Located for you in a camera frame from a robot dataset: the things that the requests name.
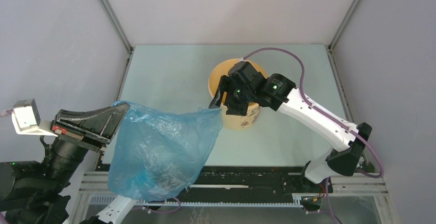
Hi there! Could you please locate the grey slotted cable duct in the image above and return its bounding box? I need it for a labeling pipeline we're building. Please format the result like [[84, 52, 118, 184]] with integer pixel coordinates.
[[135, 196, 308, 208]]

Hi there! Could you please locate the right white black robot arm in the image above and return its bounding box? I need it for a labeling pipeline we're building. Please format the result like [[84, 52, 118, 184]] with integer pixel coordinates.
[[208, 59, 372, 192]]

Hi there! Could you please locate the right aluminium frame post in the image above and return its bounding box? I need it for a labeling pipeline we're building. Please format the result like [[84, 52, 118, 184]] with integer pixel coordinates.
[[328, 0, 361, 52]]

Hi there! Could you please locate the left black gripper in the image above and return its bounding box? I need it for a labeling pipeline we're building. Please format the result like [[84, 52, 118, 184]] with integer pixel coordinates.
[[43, 98, 133, 188]]

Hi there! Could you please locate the aluminium frame post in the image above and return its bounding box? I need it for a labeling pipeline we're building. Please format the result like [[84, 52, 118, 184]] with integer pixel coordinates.
[[98, 0, 133, 54], [328, 0, 361, 52]]

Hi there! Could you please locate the right small circuit board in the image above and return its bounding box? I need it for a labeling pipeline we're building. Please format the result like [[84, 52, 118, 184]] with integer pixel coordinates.
[[300, 196, 322, 205]]

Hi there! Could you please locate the blue plastic trash bag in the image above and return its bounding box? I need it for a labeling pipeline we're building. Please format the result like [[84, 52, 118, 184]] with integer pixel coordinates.
[[107, 103, 223, 201]]

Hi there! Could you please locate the yellow cartoon trash bin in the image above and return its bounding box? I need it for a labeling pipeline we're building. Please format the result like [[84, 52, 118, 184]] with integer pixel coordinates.
[[208, 58, 261, 130]]

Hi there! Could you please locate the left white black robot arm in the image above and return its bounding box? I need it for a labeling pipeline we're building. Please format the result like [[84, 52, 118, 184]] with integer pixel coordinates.
[[1, 99, 130, 223]]

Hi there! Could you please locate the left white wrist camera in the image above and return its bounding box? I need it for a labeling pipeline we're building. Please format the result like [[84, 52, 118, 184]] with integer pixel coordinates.
[[11, 99, 58, 137]]

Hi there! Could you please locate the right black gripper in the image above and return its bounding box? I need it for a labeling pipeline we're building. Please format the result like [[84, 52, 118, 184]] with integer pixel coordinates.
[[209, 75, 255, 117]]

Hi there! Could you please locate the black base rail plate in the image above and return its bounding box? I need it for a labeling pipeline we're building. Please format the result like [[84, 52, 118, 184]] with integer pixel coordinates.
[[95, 162, 341, 204]]

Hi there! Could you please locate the left aluminium frame post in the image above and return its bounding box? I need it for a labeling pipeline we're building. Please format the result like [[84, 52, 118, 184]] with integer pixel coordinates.
[[98, 0, 133, 54]]

